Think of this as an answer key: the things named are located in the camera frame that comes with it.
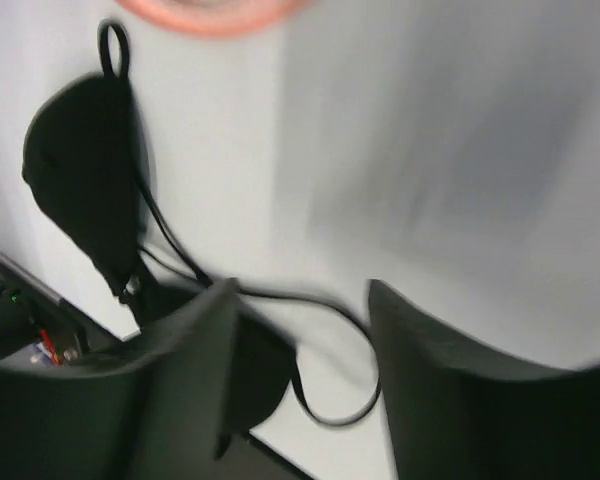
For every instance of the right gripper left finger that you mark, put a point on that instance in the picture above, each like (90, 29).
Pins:
(153, 411)

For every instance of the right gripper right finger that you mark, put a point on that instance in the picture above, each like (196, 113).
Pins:
(459, 409)

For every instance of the black bra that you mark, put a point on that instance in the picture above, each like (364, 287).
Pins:
(81, 161)

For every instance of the pink patterned laundry bag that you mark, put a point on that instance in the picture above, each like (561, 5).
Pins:
(214, 19)

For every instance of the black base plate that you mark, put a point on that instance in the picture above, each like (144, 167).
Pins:
(38, 329)

